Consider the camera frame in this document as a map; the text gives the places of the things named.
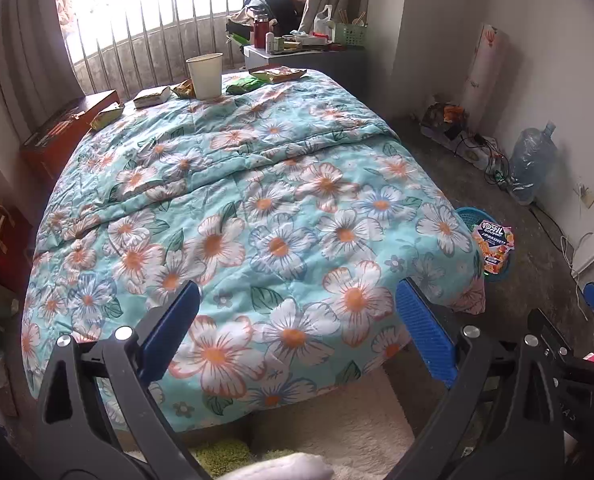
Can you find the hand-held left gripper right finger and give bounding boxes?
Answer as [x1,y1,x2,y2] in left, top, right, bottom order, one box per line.
[394,277,575,480]

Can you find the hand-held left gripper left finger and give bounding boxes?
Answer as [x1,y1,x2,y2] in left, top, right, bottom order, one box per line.
[34,280,213,480]

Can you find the purple orange snack packet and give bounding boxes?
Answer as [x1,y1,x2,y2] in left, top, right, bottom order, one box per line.
[472,222,515,276]

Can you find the blue plastic basket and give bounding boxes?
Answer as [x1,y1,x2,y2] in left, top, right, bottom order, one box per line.
[454,206,515,281]

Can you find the large water jug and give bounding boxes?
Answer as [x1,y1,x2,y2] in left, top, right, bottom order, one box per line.
[508,121,558,206]

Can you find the red gift bag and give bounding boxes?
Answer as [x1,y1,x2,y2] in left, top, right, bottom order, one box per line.
[0,205,32,291]

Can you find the white power strip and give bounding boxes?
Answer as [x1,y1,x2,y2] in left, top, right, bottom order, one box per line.
[422,125,503,168]

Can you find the dark box with orange wrapper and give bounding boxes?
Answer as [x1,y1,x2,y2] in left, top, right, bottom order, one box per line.
[422,102,465,136]

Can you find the gold snack packet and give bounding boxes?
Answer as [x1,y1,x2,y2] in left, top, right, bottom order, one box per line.
[89,105,125,131]

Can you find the orange wooden chest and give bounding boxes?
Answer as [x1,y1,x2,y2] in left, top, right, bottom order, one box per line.
[21,89,122,181]

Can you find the brown snack packet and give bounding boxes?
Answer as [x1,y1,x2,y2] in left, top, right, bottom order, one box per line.
[133,86,172,108]

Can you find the white paper cup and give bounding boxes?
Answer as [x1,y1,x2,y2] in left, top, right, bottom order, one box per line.
[186,53,224,101]

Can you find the rolled printed paper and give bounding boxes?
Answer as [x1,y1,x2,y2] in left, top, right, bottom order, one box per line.
[461,23,508,121]

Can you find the green orange snack packet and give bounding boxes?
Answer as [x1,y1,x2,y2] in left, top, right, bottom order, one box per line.
[249,66,308,85]

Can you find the metal window railing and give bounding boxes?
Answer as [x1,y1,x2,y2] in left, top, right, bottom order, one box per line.
[69,0,283,98]

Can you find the grey curtain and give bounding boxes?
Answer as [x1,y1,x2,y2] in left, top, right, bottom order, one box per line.
[0,0,85,131]

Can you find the green plastic basket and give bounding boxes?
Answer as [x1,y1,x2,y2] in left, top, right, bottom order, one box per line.
[334,22,368,46]

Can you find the white plastic bag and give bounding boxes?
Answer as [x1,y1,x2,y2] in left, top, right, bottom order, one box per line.
[314,5,334,36]

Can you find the black bag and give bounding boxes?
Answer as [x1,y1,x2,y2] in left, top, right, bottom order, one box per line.
[244,0,305,28]

